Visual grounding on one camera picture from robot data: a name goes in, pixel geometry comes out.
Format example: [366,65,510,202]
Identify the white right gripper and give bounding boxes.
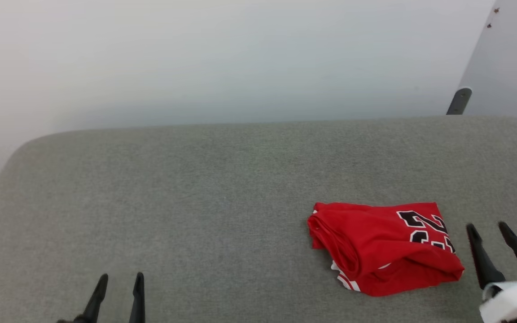
[466,221,517,323]

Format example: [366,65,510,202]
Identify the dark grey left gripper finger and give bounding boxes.
[72,274,109,323]
[128,272,145,323]

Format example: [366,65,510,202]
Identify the red Bulls 23 jersey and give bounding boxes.
[307,201,465,297]

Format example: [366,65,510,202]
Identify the grey fabric panel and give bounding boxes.
[0,116,517,323]

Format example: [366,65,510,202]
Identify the grey metal bar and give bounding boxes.
[446,87,473,115]

